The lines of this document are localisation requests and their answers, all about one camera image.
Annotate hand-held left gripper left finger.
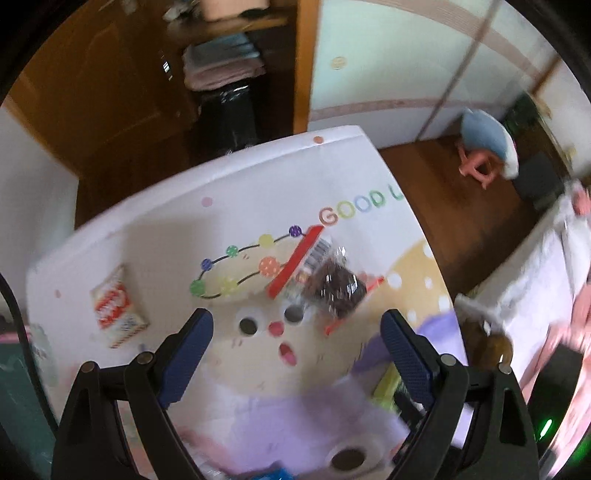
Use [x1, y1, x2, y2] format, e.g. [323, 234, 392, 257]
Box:
[51, 308, 214, 480]

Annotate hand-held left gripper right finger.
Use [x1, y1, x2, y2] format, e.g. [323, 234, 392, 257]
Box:
[380, 309, 541, 480]

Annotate yellow-green puffed snack packet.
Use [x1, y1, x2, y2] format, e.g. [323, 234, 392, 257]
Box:
[372, 364, 416, 416]

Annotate clear packet with red trim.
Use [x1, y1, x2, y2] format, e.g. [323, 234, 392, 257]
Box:
[265, 225, 386, 335]

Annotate brown round knob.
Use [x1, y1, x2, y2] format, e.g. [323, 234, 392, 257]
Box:
[471, 318, 515, 370]

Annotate red and white snack packet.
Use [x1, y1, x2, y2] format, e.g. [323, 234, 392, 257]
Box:
[90, 265, 151, 349]

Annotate white bed cover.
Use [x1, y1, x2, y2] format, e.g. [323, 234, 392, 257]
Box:
[455, 185, 591, 384]

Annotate small blue candy packet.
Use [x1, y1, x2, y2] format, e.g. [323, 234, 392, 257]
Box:
[249, 466, 296, 480]

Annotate printed cartoon tablecloth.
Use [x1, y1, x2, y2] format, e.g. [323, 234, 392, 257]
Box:
[25, 124, 476, 480]

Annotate pink stool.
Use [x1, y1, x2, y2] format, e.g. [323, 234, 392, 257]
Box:
[458, 148, 504, 188]

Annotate black box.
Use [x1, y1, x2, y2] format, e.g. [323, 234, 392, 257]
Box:
[512, 152, 566, 210]

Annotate black bin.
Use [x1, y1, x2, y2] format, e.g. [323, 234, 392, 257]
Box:
[201, 80, 259, 155]

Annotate blue cushion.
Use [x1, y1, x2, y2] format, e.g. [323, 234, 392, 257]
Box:
[462, 110, 520, 178]

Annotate dark green box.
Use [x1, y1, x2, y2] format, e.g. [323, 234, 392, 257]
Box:
[503, 92, 550, 134]

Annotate wooden door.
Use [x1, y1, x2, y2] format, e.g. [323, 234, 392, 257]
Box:
[2, 0, 204, 176]

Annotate folded towels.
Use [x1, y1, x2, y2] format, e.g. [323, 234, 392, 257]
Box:
[182, 34, 266, 90]

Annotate pastel sliding wardrobe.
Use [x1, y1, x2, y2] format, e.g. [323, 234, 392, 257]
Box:
[307, 0, 573, 148]

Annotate wooden shelf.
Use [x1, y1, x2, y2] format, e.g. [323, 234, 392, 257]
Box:
[166, 14, 296, 35]

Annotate pink bucket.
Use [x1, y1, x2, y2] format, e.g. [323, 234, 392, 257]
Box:
[198, 0, 271, 21]

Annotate green chalkboard with pink frame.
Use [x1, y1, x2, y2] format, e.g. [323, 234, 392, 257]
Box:
[0, 323, 61, 480]

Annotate wooden door frame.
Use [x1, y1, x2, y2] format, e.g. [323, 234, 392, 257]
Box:
[293, 0, 321, 134]

